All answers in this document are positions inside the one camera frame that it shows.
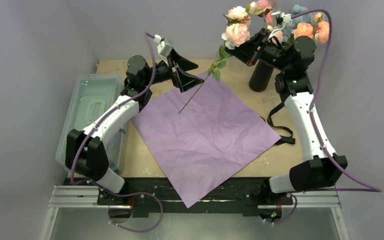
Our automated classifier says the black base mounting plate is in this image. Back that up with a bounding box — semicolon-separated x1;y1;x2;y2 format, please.
62;177;322;220

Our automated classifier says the aluminium frame rail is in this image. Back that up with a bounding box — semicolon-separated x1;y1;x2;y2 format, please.
40;185;350;240

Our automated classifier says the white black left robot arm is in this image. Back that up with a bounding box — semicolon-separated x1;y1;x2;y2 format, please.
65;49;204;205

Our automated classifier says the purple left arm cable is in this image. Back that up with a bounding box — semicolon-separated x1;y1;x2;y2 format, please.
69;32;164;233

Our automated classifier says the pale pink rose stem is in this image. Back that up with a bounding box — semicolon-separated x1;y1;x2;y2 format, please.
248;0;277;31

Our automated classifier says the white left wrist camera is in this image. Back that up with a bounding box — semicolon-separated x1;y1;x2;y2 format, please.
153;34;173;59

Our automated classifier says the clear plastic storage box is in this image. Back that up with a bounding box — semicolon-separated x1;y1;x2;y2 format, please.
55;73;124;172

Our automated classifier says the blue flower stem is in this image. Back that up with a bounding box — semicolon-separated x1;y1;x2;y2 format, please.
281;3;312;37

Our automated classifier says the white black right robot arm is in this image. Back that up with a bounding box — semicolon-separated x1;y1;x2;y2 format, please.
229;28;348;204

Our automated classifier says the black ribbon gold lettering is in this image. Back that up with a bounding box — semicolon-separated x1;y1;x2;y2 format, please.
259;100;297;146

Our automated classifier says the black cylindrical vase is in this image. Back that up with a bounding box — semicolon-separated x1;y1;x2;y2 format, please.
248;61;274;93

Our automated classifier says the peach pink rose stem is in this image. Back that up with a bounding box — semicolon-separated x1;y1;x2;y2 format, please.
291;12;330;44

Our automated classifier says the white pink rose stem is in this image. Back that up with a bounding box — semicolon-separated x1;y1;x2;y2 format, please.
179;1;258;113

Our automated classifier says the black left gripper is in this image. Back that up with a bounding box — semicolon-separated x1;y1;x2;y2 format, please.
142;48;203;92

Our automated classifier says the purple tissue paper sheet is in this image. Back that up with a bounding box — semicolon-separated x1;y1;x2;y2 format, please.
132;73;281;208

